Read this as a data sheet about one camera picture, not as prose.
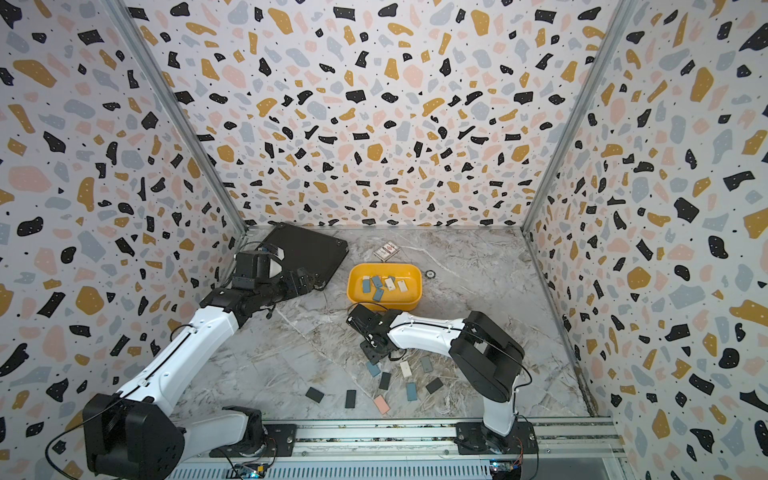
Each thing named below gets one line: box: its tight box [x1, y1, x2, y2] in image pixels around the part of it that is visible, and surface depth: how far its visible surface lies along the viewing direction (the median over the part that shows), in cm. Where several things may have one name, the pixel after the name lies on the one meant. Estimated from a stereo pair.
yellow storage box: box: [347, 263, 423, 311], surface depth 105 cm
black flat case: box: [258, 222, 349, 300], surface depth 113 cm
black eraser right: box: [425, 377, 444, 394], surface depth 85 cm
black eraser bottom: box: [345, 390, 357, 408], surface depth 82 cm
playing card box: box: [373, 241, 400, 263], surface depth 115 cm
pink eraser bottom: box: [374, 395, 391, 415], surface depth 81 cm
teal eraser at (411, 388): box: [406, 382, 417, 401], surface depth 84 cm
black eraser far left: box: [305, 387, 325, 403], surface depth 83 cm
